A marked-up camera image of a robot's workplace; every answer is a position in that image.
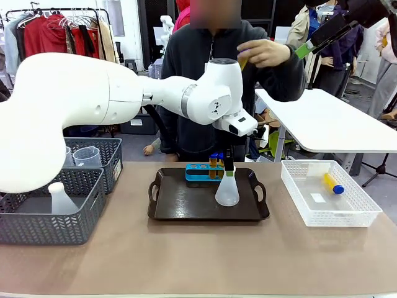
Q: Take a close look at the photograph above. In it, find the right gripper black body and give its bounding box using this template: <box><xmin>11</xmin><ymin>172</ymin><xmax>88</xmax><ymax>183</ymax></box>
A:
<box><xmin>337</xmin><ymin>0</ymin><xmax>393</xmax><ymax>29</ymax></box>

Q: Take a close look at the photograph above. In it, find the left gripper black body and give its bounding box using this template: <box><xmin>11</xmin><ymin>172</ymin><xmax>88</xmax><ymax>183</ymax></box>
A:
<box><xmin>221</xmin><ymin>133</ymin><xmax>246</xmax><ymax>156</ymax></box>

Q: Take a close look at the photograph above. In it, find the yellow tube with blue cap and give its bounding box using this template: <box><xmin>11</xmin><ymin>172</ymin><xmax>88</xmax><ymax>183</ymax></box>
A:
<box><xmin>238</xmin><ymin>49</ymin><xmax>249</xmax><ymax>71</ymax></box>
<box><xmin>322</xmin><ymin>173</ymin><xmax>345</xmax><ymax>196</ymax></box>
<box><xmin>216</xmin><ymin>151</ymin><xmax>225</xmax><ymax>178</ymax></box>
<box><xmin>208</xmin><ymin>154</ymin><xmax>218</xmax><ymax>180</ymax></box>

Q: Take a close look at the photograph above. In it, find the translucent plastic conical flask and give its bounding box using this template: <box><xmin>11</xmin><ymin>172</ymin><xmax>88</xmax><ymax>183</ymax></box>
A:
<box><xmin>215</xmin><ymin>166</ymin><xmax>241</xmax><ymax>207</ymax></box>
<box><xmin>48</xmin><ymin>181</ymin><xmax>80</xmax><ymax>215</ymax></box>

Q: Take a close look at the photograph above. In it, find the person's left forearm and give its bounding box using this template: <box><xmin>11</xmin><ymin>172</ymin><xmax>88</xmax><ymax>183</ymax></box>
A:
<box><xmin>272</xmin><ymin>44</ymin><xmax>308</xmax><ymax>102</ymax></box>

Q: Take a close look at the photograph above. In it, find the person's left hand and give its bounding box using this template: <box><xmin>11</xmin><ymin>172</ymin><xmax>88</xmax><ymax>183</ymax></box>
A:
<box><xmin>236</xmin><ymin>38</ymin><xmax>292</xmax><ymax>68</ymax></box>

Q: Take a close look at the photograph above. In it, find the person's right hand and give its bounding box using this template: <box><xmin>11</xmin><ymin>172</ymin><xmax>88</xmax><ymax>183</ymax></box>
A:
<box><xmin>143</xmin><ymin>138</ymin><xmax>162</xmax><ymax>156</ymax></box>

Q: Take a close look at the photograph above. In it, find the bystander in purple jacket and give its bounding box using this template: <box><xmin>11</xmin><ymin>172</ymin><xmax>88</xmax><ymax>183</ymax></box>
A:
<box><xmin>321</xmin><ymin>6</ymin><xmax>365</xmax><ymax>97</ymax></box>

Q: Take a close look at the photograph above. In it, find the bystander in beige coat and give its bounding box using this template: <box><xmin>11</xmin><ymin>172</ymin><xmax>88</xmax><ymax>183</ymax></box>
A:
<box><xmin>285</xmin><ymin>2</ymin><xmax>330</xmax><ymax>91</ymax></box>

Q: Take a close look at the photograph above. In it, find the blue test tube rack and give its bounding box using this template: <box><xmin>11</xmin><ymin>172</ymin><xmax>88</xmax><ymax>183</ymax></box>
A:
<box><xmin>185</xmin><ymin>163</ymin><xmax>225</xmax><ymax>183</ymax></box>

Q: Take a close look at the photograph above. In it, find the green and white chair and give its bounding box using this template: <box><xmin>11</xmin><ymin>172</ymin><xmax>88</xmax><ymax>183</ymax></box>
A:
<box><xmin>267</xmin><ymin>130</ymin><xmax>295</xmax><ymax>160</ymax></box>

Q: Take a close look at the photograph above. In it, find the dark plastic serving tray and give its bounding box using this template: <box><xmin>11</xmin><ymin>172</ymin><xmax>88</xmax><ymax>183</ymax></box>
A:
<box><xmin>148</xmin><ymin>167</ymin><xmax>270</xmax><ymax>222</ymax></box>

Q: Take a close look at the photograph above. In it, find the bystander in pink top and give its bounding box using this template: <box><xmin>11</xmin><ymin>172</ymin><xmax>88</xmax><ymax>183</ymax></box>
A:
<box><xmin>368</xmin><ymin>18</ymin><xmax>397</xmax><ymax>119</ymax></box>

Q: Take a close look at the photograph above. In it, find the white folding table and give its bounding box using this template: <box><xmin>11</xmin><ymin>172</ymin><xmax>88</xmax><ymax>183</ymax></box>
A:
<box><xmin>254</xmin><ymin>88</ymin><xmax>397</xmax><ymax>163</ymax></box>

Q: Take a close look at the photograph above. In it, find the black storage box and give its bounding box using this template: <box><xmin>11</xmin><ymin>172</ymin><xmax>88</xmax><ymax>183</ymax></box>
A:
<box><xmin>120</xmin><ymin>113</ymin><xmax>159</xmax><ymax>135</ymax></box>

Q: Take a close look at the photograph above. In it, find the person in dark hoodie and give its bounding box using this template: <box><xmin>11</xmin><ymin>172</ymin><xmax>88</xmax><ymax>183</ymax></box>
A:
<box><xmin>158</xmin><ymin>0</ymin><xmax>308</xmax><ymax>163</ymax></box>

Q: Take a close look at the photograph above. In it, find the small grey woven basket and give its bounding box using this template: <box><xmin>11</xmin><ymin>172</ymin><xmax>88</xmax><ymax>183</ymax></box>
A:
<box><xmin>63</xmin><ymin>137</ymin><xmax>123</xmax><ymax>196</ymax></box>

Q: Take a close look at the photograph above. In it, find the white perforated plastic basket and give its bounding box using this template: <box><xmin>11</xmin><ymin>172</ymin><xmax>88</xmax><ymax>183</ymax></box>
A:
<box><xmin>280</xmin><ymin>160</ymin><xmax>383</xmax><ymax>228</ymax></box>

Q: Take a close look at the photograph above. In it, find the black step stool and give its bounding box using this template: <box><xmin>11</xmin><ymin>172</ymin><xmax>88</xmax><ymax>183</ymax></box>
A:
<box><xmin>123</xmin><ymin>58</ymin><xmax>140</xmax><ymax>75</ymax></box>

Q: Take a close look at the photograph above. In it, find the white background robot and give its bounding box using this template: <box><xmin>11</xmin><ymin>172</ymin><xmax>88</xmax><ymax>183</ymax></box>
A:
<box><xmin>153</xmin><ymin>14</ymin><xmax>175</xmax><ymax>61</ymax></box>

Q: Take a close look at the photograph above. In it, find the bystander in red hood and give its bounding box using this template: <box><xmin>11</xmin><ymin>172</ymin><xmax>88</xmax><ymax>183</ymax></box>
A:
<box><xmin>172</xmin><ymin>0</ymin><xmax>192</xmax><ymax>35</ymax></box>

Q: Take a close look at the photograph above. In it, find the black tripod stand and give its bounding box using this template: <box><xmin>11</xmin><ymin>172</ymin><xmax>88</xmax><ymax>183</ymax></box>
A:
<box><xmin>361</xmin><ymin>93</ymin><xmax>397</xmax><ymax>188</ymax></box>

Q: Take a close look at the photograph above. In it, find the clear plastic beaker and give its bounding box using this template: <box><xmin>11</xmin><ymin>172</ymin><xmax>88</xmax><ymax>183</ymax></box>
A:
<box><xmin>73</xmin><ymin>146</ymin><xmax>102</xmax><ymax>169</ymax></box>
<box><xmin>63</xmin><ymin>146</ymin><xmax>76</xmax><ymax>168</ymax></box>

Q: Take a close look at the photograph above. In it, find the beige hanging garment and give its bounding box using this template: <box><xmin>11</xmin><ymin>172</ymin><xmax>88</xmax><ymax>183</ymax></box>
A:
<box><xmin>97</xmin><ymin>20</ymin><xmax>118</xmax><ymax>65</ymax></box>

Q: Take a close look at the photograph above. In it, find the dark red hanging garment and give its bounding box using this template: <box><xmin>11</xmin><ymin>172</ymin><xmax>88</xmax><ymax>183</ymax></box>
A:
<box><xmin>70</xmin><ymin>26</ymin><xmax>100</xmax><ymax>60</ymax></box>

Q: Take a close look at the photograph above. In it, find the large grey woven basket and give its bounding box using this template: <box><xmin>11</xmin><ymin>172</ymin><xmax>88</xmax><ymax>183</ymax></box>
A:
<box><xmin>0</xmin><ymin>166</ymin><xmax>108</xmax><ymax>246</ymax></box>

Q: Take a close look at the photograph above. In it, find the black metal clothes rack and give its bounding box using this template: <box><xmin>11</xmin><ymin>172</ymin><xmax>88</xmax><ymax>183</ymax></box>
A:
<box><xmin>5</xmin><ymin>2</ymin><xmax>112</xmax><ymax>60</ymax></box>

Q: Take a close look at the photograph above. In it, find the grey hanging garment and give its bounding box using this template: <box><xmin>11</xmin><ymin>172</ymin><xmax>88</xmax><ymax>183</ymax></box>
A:
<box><xmin>4</xmin><ymin>17</ymin><xmax>26</xmax><ymax>76</ymax></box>

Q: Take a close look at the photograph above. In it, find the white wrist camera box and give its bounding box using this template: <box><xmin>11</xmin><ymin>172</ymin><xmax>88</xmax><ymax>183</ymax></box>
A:
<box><xmin>213</xmin><ymin>114</ymin><xmax>259</xmax><ymax>137</ymax></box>

